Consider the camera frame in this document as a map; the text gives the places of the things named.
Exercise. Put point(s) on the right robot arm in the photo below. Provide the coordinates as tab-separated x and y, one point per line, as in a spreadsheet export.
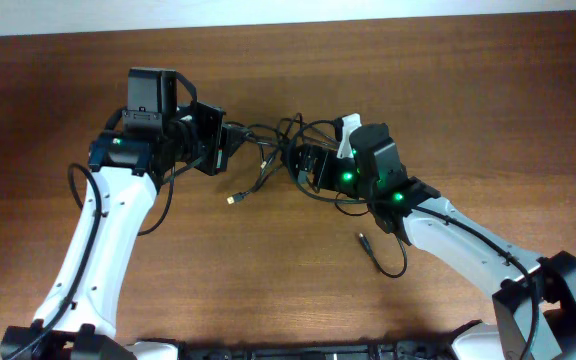
533	296

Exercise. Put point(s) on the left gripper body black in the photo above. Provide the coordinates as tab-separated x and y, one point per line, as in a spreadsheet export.
209	138

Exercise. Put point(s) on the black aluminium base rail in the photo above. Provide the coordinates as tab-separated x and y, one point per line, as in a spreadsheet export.
401	350

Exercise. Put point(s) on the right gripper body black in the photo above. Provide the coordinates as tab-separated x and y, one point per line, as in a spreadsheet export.
332	172

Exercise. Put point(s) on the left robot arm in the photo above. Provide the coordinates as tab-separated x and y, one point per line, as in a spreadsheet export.
162	132

